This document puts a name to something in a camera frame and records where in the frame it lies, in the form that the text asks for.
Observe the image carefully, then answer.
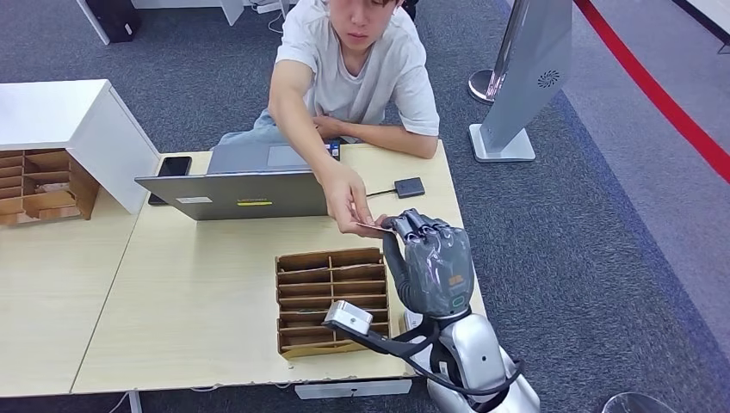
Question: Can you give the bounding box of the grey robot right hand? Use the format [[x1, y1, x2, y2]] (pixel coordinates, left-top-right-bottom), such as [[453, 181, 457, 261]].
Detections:
[[380, 207, 476, 319]]

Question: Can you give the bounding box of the person's left hand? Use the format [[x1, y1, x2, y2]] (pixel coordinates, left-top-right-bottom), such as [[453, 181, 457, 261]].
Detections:
[[312, 115, 349, 141]]

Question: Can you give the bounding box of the person's right hand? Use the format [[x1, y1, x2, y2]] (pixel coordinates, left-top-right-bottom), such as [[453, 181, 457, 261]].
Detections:
[[316, 162, 389, 239]]

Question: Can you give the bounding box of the yellowish ID card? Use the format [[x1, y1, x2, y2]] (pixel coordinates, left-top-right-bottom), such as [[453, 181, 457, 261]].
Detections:
[[356, 220, 399, 236]]

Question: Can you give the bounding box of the person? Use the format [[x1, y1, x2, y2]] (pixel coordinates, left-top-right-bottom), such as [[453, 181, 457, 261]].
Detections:
[[216, 0, 442, 239]]

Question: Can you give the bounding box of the wooden card organizer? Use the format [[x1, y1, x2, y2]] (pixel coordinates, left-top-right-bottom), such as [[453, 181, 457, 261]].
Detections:
[[274, 246, 393, 361]]

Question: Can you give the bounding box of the small black USB box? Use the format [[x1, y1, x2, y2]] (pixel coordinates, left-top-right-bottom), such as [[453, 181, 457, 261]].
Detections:
[[394, 176, 427, 200]]

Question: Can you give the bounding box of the grey laptop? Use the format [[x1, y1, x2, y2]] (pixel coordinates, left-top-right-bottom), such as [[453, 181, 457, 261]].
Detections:
[[134, 141, 342, 222]]

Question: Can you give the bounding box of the chrome stanchion base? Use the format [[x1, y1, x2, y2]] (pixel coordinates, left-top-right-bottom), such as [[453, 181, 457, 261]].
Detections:
[[467, 68, 496, 106]]

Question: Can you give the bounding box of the black smartphone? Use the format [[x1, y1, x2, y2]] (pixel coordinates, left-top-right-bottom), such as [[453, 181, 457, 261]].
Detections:
[[146, 156, 193, 207]]

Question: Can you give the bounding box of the white table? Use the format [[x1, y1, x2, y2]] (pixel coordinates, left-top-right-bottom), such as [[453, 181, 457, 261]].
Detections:
[[75, 0, 246, 46]]

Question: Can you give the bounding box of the grey kiosk stand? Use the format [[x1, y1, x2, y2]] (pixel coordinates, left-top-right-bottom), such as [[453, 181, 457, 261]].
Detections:
[[467, 0, 573, 164]]

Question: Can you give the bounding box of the white cabinet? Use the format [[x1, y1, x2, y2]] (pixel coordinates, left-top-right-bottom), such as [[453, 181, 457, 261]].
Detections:
[[0, 78, 161, 217]]

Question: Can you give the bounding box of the clear round glass object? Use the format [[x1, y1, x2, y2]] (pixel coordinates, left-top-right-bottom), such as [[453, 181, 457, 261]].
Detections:
[[601, 391, 681, 413]]

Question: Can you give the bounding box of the wooden organizer inside cabinet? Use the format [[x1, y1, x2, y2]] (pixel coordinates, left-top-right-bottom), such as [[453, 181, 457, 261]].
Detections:
[[0, 148, 101, 228]]

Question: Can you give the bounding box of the white desk with black edge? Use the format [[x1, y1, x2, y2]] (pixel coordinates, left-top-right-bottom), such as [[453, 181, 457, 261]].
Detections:
[[671, 0, 730, 55]]

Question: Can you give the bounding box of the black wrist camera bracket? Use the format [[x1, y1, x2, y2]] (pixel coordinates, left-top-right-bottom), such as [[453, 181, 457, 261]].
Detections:
[[322, 318, 443, 361]]

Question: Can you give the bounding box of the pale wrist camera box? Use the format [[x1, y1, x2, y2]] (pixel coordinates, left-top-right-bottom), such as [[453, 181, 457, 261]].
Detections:
[[325, 300, 374, 337]]

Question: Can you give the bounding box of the white under-desk bracket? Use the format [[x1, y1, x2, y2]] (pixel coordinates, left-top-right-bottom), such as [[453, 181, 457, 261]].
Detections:
[[294, 379, 413, 401]]

